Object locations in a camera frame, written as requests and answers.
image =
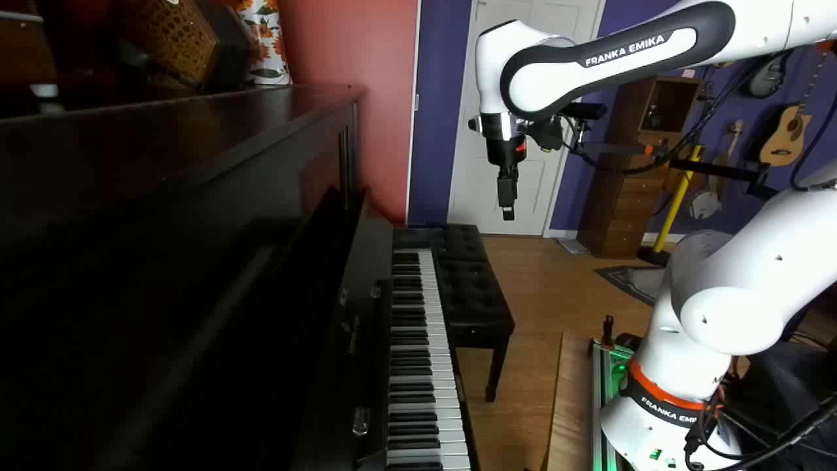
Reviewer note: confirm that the black upright piano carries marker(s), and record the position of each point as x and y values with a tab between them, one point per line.
174	263

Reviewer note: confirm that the white panel door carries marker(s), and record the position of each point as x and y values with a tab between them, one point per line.
471	187

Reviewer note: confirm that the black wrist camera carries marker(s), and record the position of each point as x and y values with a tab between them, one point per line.
546	131

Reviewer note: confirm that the woven brown basket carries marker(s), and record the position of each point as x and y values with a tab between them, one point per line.
174	34

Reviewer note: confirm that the small wooden ukulele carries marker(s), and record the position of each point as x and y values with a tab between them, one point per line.
786	140

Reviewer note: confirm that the round grey banjo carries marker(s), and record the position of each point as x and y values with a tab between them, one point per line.
767	78

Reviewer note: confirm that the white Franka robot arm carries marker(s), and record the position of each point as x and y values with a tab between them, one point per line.
741	288

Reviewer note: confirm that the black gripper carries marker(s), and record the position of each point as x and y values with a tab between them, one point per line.
504	140

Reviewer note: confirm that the black metal bar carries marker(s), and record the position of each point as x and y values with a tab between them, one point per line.
724	171

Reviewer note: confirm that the green lit metal frame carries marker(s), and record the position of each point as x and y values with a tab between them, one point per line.
615	368

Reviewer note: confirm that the brown wooden cabinet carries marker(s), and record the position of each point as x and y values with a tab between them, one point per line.
610	211

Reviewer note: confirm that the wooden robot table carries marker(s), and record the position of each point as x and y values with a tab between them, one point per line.
572	408

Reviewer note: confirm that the black tufted piano bench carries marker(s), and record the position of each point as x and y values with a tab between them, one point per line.
471	288

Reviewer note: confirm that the grey floor mat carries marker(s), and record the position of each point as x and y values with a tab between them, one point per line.
637	280

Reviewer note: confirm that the grey wall-hung mandolin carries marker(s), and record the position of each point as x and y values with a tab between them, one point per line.
704	205

